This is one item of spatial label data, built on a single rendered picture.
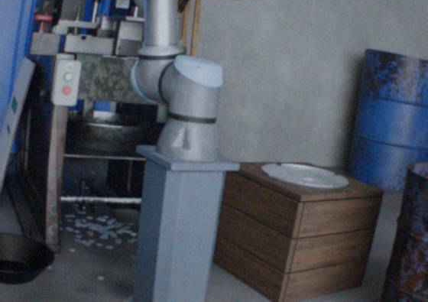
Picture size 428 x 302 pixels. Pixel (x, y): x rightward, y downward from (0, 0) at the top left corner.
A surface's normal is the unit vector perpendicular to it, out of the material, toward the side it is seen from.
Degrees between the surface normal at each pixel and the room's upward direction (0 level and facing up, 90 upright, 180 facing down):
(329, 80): 90
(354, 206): 90
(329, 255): 90
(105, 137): 105
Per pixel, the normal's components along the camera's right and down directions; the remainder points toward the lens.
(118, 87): 0.44, 0.21
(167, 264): -0.20, 0.13
